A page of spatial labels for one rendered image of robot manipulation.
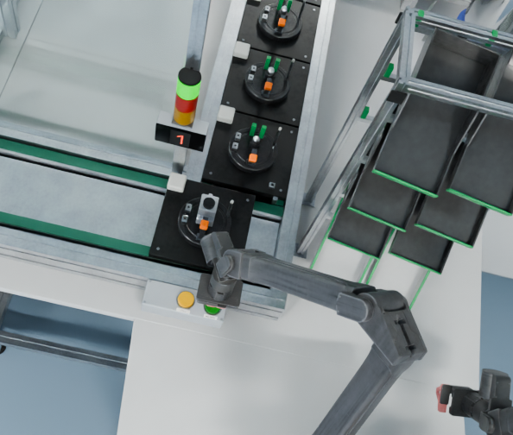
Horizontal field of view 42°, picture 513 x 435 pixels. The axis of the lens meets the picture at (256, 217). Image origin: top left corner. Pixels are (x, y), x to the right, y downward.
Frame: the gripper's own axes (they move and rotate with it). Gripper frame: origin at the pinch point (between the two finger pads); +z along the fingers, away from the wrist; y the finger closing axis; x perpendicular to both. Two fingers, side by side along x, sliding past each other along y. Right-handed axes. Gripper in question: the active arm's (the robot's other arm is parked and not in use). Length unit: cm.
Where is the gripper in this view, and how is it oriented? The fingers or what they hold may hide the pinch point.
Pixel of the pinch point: (215, 302)
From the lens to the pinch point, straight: 164.1
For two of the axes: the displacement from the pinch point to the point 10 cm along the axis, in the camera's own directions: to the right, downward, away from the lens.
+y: -9.7, -2.1, -0.8
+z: -1.6, 4.4, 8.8
